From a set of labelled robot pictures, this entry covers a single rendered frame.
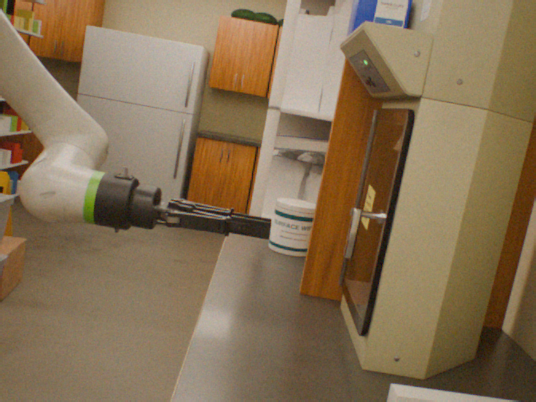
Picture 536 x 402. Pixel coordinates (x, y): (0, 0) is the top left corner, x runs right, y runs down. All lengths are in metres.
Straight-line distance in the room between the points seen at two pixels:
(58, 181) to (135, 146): 4.98
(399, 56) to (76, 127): 0.57
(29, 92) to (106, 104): 4.96
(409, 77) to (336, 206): 0.46
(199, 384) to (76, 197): 0.37
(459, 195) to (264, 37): 5.30
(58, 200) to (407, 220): 0.58
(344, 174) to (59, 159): 0.62
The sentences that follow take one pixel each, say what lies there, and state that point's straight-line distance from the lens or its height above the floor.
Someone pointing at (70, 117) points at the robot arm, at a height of 1.27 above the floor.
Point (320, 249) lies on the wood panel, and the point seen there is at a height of 1.05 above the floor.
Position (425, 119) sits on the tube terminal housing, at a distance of 0.99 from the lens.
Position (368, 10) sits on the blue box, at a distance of 1.18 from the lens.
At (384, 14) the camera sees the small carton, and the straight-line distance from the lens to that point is 1.07.
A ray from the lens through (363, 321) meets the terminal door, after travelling 1.05.
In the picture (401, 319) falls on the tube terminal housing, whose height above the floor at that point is 1.04.
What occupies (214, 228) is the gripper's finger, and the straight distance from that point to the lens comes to 0.98.
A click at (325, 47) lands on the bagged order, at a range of 2.36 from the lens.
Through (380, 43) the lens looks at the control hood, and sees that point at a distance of 0.98.
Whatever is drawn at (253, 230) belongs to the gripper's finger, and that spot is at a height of 1.14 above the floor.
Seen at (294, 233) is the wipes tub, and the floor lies 1.01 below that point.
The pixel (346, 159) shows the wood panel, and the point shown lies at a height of 1.27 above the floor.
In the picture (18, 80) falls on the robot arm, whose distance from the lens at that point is 1.09.
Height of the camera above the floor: 1.35
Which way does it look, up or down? 9 degrees down
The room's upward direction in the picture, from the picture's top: 10 degrees clockwise
